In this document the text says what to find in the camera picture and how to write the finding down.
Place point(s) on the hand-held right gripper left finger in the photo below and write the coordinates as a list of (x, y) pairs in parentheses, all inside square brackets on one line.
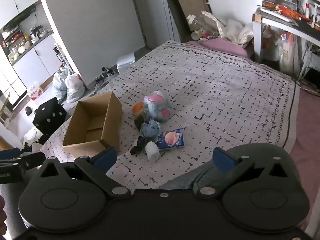
[(105, 158)]

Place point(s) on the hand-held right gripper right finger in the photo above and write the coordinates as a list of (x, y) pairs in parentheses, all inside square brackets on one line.
[(223, 160)]

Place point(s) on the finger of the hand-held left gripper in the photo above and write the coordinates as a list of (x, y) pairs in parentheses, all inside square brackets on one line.
[(32, 160), (10, 153)]

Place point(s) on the brown cardboard box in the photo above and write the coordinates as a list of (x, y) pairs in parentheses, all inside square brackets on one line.
[(95, 120)]

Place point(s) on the grey and pink plush toy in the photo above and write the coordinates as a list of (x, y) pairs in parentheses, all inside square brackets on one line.
[(156, 106)]

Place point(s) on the black soft toy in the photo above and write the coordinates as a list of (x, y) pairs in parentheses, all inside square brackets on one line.
[(138, 146)]

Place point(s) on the dark grey soft pouch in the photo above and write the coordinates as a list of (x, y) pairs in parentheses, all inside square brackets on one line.
[(140, 123)]

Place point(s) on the person's left hand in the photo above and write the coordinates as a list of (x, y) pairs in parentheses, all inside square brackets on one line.
[(2, 212)]

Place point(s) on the black computer mouse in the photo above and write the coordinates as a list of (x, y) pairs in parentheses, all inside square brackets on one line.
[(29, 111)]

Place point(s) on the white cup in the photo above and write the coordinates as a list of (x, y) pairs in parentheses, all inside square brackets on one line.
[(153, 152)]

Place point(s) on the black dice pouf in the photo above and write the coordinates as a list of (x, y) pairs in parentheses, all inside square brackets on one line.
[(50, 115)]

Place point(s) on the light blue plush toy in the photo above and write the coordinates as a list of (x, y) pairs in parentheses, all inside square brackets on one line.
[(150, 129)]

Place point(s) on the blue tissue packet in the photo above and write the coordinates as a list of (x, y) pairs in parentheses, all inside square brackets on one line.
[(172, 138)]

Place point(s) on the orange round plush toy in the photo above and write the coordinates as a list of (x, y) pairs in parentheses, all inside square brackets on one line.
[(138, 108)]

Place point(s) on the red and white plastic bag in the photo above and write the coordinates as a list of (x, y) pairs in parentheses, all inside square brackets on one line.
[(35, 91)]

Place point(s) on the black tripod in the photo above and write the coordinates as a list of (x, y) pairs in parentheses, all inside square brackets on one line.
[(105, 76)]

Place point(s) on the grey plastic bag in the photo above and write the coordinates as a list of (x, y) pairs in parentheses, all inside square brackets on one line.
[(58, 82)]

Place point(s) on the white kitchen cabinet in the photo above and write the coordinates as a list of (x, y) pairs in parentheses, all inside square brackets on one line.
[(32, 60)]

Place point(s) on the white translucent storage bin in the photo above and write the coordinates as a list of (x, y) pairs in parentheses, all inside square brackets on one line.
[(126, 62)]

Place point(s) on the row of kitchenware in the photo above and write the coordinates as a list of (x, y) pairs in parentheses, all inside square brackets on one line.
[(22, 46)]

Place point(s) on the white desk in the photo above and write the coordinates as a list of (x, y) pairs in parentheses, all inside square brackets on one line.
[(257, 37)]

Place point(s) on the printed plastic bag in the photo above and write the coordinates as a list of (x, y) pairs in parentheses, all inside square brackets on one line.
[(287, 50)]

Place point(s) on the paper cup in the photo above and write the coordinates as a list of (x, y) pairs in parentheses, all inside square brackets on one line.
[(197, 35)]

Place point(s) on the pile of white plastic bags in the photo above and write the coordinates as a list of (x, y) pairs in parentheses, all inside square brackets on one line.
[(237, 31)]

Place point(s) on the black range hood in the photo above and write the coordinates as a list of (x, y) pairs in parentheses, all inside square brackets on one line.
[(21, 16)]

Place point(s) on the clear plastic jar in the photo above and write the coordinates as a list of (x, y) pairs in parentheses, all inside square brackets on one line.
[(195, 21)]

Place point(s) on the brown leaning board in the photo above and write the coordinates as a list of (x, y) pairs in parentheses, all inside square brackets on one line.
[(187, 2)]

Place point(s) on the red patterned box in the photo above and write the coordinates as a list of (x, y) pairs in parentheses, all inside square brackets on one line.
[(287, 11)]

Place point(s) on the white bottle with red cap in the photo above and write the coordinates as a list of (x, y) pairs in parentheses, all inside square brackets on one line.
[(307, 11)]

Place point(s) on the gold frame glass table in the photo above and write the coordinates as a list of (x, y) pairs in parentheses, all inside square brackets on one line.
[(6, 107)]

